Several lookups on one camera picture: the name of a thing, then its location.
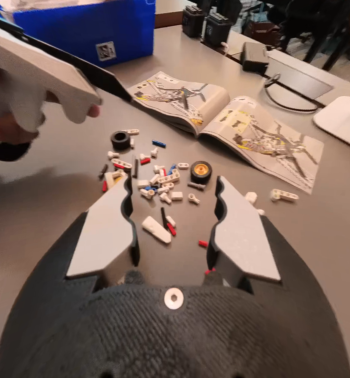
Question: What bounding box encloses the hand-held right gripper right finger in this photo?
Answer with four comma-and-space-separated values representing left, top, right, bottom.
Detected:
206, 175, 282, 289

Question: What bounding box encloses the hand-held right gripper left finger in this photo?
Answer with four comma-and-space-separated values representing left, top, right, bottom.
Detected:
66, 173, 140, 285

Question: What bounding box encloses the pile of small lego pieces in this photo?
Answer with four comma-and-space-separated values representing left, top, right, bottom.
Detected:
98, 128, 211, 247

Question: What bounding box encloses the white lego wedge panel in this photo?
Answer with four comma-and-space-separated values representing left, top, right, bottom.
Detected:
141, 216, 172, 244

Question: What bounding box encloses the white angled lego beam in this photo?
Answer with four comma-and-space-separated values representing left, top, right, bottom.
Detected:
270, 189, 299, 203

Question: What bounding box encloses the lego wheel with yellow hub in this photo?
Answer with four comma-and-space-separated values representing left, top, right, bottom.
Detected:
190, 161, 212, 184

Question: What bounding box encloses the black lego tire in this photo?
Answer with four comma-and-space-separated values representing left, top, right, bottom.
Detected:
111, 131, 133, 150

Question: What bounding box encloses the open lego instruction booklet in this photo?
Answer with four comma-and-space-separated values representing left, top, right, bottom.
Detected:
127, 71, 325, 194

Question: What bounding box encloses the person's left hand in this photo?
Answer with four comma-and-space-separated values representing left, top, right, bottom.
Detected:
0, 116, 41, 146

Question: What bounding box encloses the blue storage box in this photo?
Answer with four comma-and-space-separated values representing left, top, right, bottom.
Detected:
0, 0, 157, 68

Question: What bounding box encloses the white folding stand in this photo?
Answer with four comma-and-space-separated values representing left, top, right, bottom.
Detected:
312, 96, 350, 152

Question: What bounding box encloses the black box device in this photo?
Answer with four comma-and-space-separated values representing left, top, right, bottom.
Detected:
182, 5, 205, 38
205, 12, 233, 46

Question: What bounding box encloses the black power adapter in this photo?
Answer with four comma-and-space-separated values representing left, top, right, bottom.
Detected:
240, 42, 270, 74

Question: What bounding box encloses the black office chair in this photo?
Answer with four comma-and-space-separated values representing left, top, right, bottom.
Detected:
277, 0, 350, 71

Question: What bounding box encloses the black cable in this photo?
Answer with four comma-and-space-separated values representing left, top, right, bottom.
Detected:
263, 73, 326, 113

